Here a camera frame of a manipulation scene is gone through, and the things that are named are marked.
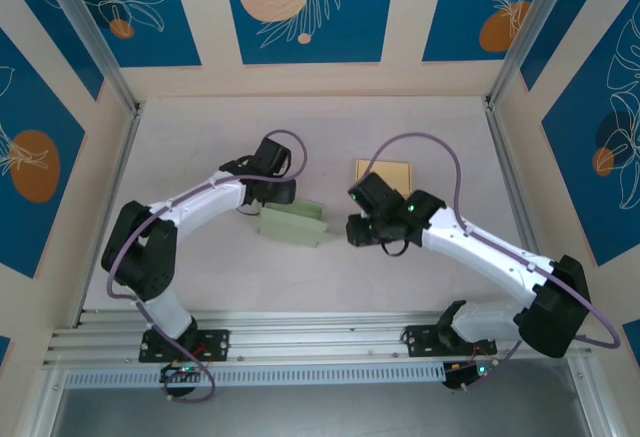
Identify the light green paper box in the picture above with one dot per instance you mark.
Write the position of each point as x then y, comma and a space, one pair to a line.
295, 229

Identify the orange paper box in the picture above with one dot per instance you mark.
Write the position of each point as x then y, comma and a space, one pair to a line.
395, 174

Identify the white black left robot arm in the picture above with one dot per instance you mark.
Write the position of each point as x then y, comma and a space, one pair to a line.
145, 257

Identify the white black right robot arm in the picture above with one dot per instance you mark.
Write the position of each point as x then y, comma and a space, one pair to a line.
550, 317

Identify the black controller board green light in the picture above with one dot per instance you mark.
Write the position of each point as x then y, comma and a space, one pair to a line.
460, 374
175, 372

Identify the blue floral printed mat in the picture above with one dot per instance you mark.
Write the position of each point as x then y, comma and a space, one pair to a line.
350, 32

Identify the grey metal panel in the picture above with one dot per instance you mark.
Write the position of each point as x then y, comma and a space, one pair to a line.
320, 412

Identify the aluminium mounting rail beam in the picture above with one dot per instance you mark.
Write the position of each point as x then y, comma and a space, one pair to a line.
320, 337

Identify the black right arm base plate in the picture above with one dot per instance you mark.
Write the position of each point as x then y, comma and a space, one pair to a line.
417, 342

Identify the aluminium table side rail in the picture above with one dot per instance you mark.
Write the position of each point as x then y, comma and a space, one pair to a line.
509, 167
121, 167

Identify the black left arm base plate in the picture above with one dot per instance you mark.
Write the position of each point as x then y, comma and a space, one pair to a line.
220, 344

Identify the blue floral wall poster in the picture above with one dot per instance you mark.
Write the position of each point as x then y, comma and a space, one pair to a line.
450, 17
30, 237
50, 32
150, 42
575, 32
4, 352
632, 337
575, 207

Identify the aluminium corner post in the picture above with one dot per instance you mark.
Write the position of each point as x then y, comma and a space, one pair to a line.
540, 17
85, 22

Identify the aluminium lower frame post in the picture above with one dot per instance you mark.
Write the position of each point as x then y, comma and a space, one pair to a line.
595, 407
42, 407

